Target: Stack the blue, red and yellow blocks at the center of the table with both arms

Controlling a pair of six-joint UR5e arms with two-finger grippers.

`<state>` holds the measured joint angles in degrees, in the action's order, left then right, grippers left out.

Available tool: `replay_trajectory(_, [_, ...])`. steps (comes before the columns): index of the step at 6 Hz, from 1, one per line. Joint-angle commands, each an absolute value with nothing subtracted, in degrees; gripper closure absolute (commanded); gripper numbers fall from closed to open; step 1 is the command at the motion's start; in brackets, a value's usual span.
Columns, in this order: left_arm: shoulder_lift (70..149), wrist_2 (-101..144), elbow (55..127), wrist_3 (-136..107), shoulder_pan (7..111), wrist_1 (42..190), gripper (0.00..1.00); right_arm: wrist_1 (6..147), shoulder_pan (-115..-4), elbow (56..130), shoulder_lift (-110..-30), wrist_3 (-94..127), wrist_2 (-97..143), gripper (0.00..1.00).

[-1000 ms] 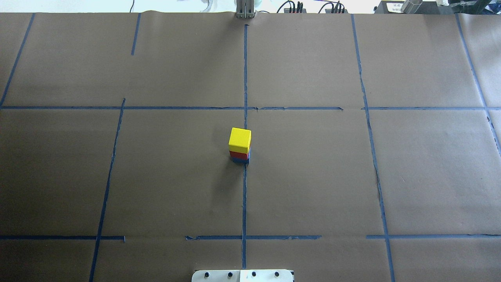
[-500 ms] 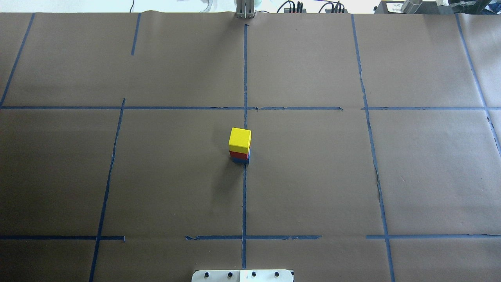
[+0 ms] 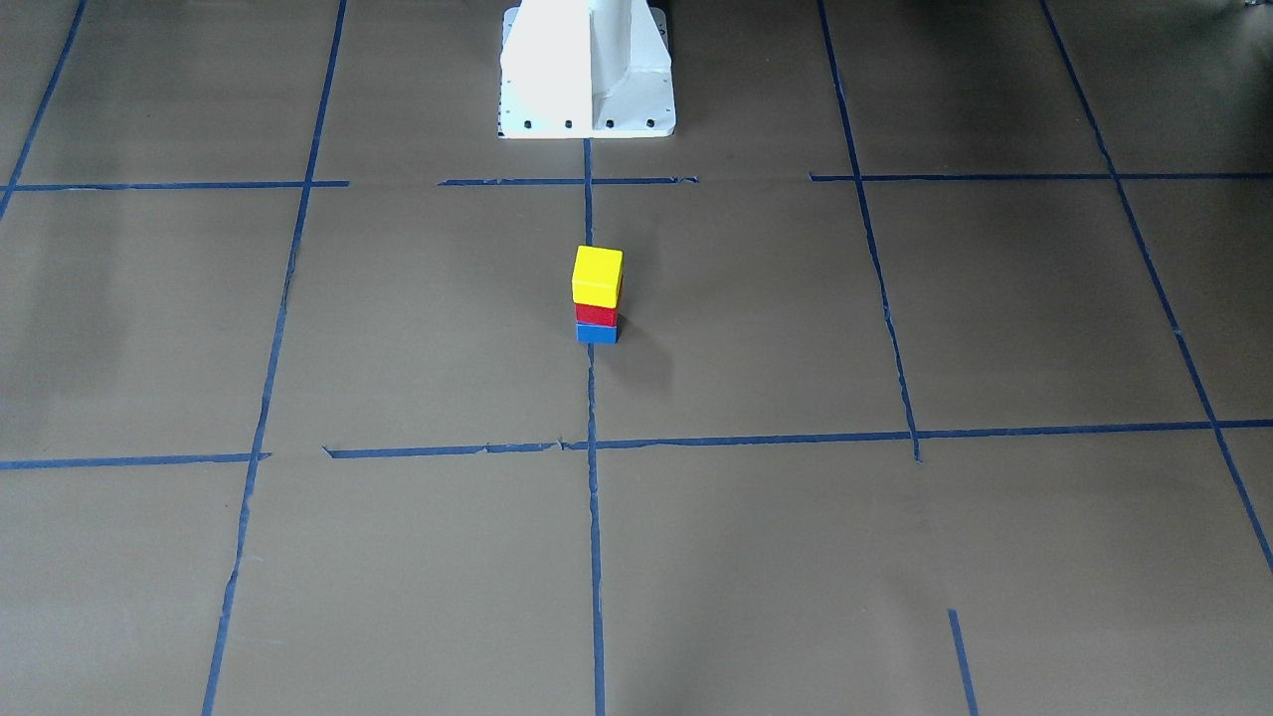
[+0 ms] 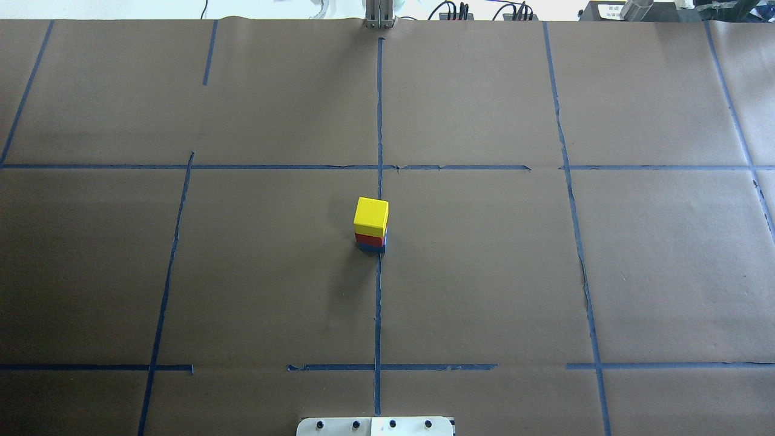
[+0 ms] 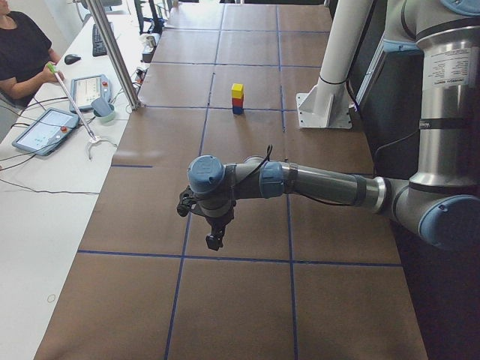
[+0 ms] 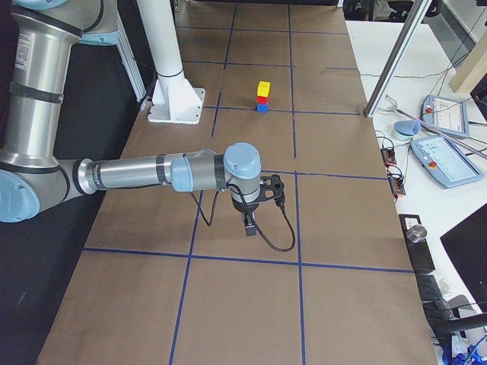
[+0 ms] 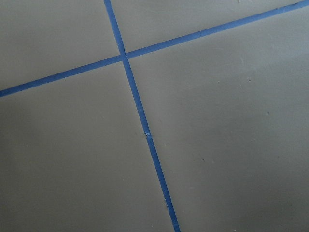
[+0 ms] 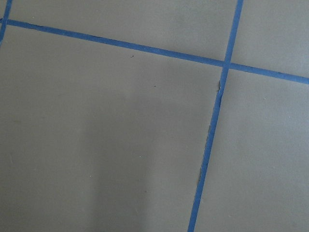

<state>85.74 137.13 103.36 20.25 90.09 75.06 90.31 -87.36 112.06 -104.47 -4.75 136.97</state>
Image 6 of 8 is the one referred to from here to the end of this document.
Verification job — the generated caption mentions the teach pendant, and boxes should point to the teach pendant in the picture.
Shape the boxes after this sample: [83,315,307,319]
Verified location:
[410,136,484,189]
[421,94,470,138]

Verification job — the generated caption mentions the wooden board leaning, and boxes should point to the wooden board leaning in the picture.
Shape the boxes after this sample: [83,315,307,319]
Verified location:
[450,33,487,94]

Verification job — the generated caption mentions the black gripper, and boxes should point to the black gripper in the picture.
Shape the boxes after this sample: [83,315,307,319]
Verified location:
[231,197,263,236]

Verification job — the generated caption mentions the blue wooden cube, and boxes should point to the blue wooden cube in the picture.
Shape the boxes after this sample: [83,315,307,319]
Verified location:
[256,103,268,113]

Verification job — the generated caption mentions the blue plastic parts pile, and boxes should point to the blue plastic parts pile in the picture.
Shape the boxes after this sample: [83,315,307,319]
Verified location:
[441,335,486,365]

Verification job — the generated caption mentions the far orange black adapter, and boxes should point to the far orange black adapter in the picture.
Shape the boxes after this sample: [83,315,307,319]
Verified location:
[380,147,396,167]

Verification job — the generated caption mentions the near teach pendant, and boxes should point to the near teach pendant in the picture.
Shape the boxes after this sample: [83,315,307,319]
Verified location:
[410,136,484,189]

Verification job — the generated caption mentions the yellow wooden cube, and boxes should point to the yellow wooden cube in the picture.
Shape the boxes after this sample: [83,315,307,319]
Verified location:
[256,81,271,97]

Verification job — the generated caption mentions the black box under cylinder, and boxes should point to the black box under cylinder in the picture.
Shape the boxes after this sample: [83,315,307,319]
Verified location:
[399,214,435,275]

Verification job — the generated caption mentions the black chair armrest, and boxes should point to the black chair armrest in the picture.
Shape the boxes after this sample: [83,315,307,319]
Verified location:
[432,313,487,335]

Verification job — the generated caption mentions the white camera mast pole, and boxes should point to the white camera mast pole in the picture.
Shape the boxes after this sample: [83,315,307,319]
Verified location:
[137,0,183,78]

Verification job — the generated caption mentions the red wooden cube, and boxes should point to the red wooden cube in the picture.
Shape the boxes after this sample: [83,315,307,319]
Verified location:
[256,96,269,105]

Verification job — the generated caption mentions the white mast base plate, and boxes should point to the white mast base plate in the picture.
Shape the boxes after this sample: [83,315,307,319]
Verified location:
[148,75,205,125]

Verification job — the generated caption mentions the metal cylinder weight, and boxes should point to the metal cylinder weight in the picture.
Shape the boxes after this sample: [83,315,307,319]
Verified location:
[406,224,428,243]

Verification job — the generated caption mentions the aluminium frame post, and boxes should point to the aluminium frame post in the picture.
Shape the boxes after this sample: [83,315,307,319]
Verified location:
[364,0,432,119]

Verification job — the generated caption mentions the far teach pendant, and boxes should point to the far teach pendant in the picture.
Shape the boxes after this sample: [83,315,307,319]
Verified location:
[421,94,470,138]

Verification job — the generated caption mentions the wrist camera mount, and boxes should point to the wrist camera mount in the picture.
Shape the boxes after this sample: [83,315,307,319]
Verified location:
[259,174,285,208]

